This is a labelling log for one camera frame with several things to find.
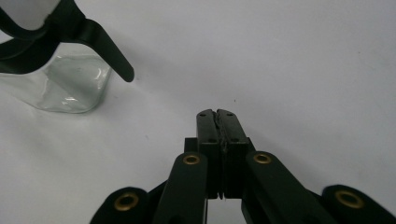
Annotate clear spray bottle black trigger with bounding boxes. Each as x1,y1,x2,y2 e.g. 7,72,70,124
0,0,135,115

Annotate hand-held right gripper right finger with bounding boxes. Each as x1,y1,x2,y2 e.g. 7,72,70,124
216,108,257,200

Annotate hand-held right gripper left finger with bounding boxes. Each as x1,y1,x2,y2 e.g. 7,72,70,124
184,108,224,200

